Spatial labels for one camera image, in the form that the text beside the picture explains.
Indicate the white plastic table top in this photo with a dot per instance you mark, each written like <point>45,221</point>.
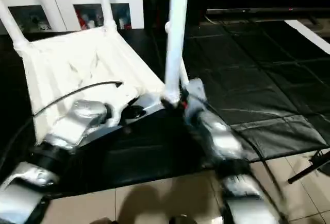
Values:
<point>77,59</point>

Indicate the black stand foot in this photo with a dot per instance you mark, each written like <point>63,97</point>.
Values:
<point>309,167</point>

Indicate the white plastic table leg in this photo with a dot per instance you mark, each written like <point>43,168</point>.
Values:
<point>184,74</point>
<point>105,2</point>
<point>176,33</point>
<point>13,26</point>

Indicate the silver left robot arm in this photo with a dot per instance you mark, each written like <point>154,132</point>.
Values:
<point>67,131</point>

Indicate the black work mat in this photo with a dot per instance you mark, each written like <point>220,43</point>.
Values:
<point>247,80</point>

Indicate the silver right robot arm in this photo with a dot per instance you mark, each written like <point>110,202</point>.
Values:
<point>216,136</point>

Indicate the red bottle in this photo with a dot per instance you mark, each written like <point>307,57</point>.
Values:
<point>82,21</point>

